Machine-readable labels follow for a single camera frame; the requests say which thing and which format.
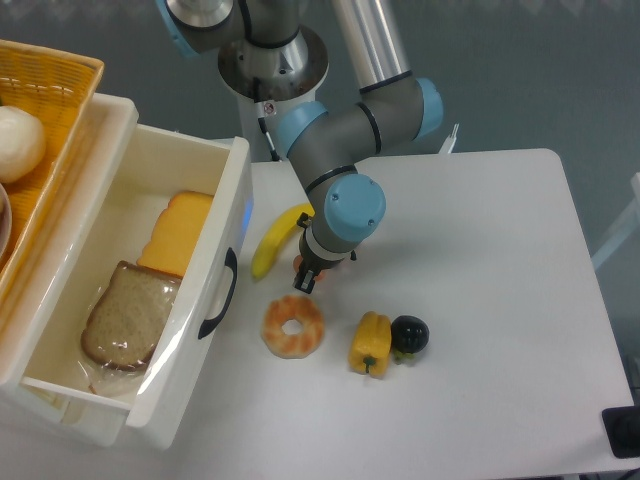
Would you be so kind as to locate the black round fruit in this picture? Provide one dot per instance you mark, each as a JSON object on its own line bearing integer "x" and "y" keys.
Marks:
{"x": 409, "y": 336}

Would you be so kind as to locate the brown bread slice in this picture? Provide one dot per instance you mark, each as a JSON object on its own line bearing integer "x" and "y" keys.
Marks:
{"x": 125, "y": 325}

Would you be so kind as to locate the white round bun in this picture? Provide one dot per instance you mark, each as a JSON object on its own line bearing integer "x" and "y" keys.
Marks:
{"x": 23, "y": 143}

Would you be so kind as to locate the black device at edge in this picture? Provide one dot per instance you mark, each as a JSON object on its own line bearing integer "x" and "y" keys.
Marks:
{"x": 622, "y": 429}

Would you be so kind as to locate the brown egg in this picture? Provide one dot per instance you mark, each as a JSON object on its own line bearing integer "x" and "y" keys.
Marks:
{"x": 322, "y": 274}

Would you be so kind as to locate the white plastic drawer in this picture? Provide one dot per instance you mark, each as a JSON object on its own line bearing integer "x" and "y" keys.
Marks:
{"x": 155, "y": 166}

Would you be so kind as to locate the black drawer handle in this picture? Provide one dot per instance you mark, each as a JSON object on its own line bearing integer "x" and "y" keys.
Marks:
{"x": 221, "y": 305}

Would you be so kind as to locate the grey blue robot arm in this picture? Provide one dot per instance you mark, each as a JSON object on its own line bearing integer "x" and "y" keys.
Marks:
{"x": 323, "y": 149}

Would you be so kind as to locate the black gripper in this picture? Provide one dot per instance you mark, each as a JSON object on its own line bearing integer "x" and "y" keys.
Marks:
{"x": 308, "y": 263}

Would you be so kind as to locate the yellow wicker basket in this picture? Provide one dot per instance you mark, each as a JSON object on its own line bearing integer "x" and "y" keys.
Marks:
{"x": 56, "y": 87}

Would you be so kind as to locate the brown bowl rim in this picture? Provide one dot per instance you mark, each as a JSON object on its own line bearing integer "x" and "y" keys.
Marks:
{"x": 6, "y": 221}

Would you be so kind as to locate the white drawer cabinet frame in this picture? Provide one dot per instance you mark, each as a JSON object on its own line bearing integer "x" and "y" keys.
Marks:
{"x": 32, "y": 294}

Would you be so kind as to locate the orange glazed donut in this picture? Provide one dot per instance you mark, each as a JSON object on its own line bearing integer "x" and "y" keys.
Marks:
{"x": 293, "y": 327}

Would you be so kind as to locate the yellow banana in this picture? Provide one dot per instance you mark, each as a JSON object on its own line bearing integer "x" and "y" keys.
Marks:
{"x": 280, "y": 232}

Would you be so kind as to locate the yellow bell pepper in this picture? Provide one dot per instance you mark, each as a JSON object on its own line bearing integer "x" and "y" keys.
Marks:
{"x": 370, "y": 347}

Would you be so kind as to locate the white frame at right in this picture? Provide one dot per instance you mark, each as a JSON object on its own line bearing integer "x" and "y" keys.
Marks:
{"x": 625, "y": 224}

